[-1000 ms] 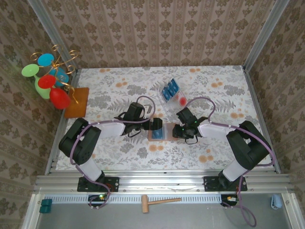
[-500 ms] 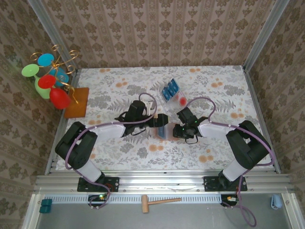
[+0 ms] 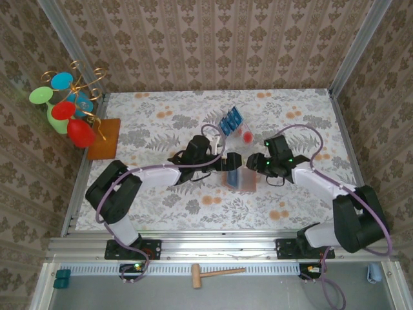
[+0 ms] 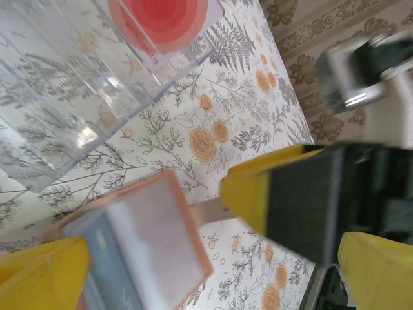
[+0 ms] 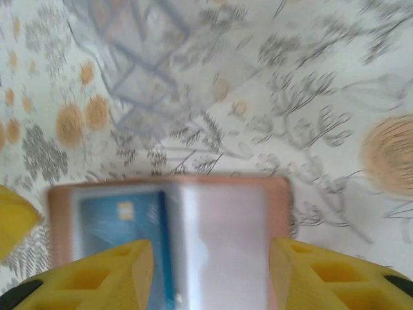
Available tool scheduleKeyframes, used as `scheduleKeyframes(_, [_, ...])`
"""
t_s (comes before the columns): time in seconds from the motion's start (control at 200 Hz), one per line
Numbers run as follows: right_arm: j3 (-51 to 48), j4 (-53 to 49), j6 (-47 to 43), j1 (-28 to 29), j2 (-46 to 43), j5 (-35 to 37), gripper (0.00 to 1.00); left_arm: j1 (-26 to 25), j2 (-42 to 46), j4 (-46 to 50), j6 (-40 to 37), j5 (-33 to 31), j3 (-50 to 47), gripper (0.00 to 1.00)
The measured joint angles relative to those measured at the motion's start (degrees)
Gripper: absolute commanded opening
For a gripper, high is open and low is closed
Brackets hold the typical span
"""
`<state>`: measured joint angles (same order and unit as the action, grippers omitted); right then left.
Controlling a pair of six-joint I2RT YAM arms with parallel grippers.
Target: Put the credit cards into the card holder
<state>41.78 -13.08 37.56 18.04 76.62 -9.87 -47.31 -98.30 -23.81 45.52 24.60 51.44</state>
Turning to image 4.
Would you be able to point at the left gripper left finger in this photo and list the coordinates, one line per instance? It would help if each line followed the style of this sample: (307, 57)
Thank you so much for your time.
(38, 277)

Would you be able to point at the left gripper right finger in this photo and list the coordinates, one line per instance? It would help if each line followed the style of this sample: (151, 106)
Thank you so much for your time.
(380, 274)

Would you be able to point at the brown leather card holder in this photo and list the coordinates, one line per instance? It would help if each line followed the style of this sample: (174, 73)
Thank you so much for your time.
(161, 226)

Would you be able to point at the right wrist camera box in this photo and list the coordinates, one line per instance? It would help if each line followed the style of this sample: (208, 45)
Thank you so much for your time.
(338, 74)

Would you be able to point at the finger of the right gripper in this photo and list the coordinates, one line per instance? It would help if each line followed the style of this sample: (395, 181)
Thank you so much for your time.
(290, 200)

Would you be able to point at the clear acrylic card rack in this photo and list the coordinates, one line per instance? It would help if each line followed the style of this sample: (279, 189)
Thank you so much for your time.
(64, 97)

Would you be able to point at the blue credit card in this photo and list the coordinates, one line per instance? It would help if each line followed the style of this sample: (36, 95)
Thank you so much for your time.
(109, 268)

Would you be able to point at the white card with red circle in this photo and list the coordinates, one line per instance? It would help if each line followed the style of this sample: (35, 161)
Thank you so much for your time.
(161, 19)

